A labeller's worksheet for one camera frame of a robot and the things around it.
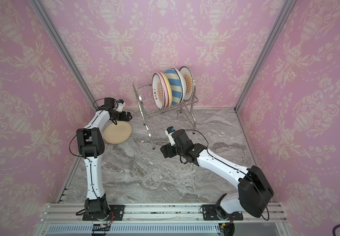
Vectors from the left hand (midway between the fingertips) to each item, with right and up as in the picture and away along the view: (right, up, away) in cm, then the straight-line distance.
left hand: (125, 116), depth 108 cm
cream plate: (-2, -12, -11) cm, 17 cm away
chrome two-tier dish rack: (+22, -3, +4) cm, 23 cm away
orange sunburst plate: (+26, +13, -23) cm, 37 cm away
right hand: (+32, -18, -26) cm, 45 cm away
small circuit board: (-1, -57, -35) cm, 67 cm away
